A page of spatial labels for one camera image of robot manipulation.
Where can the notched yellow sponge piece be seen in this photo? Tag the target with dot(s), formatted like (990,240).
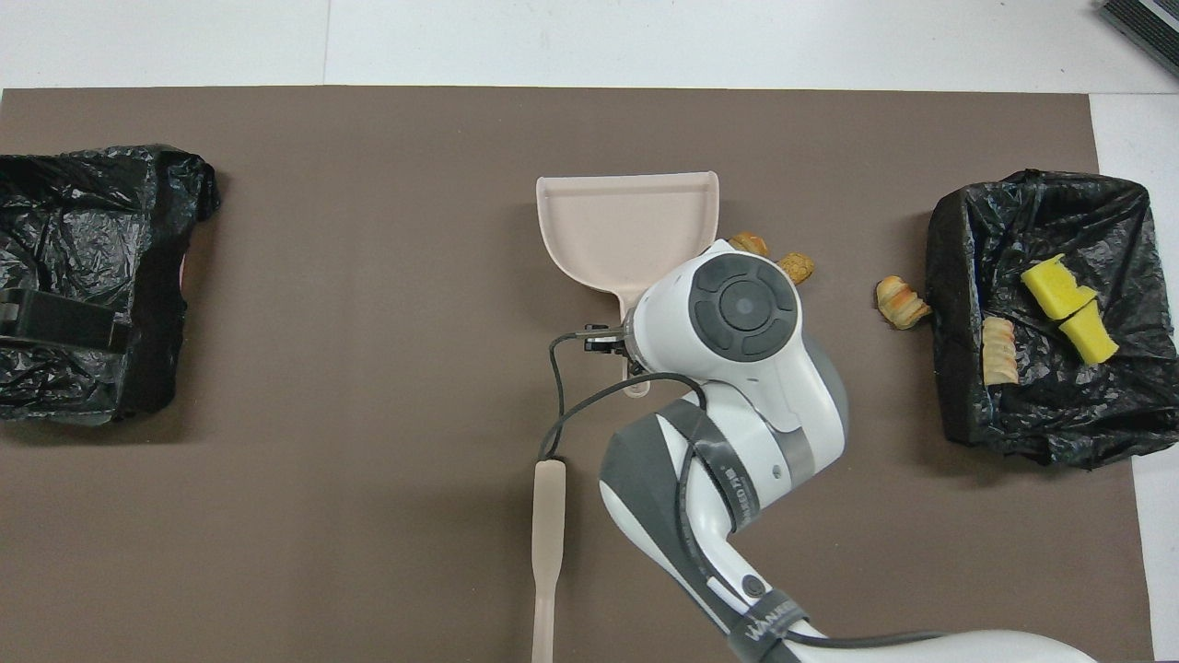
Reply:
(1059,287)

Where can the dark grey ribbed device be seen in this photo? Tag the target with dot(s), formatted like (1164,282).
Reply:
(1151,28)

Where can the green and yellow sponge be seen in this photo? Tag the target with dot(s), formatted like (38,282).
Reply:
(1090,336)

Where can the brown table mat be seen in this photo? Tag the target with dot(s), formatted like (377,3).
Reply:
(368,230)

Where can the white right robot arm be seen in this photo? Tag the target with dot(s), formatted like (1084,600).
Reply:
(737,368)

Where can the beige hand brush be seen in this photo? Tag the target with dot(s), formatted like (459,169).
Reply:
(549,525)

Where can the pale striped croissant piece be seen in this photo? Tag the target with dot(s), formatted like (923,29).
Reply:
(1000,352)

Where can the golden bread roll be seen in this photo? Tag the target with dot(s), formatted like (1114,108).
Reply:
(798,267)

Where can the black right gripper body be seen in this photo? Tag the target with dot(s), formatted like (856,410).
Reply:
(610,339)

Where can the bin with black bag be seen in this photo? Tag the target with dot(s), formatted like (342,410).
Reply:
(83,221)
(1041,230)

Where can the beige plastic dustpan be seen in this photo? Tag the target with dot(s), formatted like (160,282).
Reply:
(626,221)

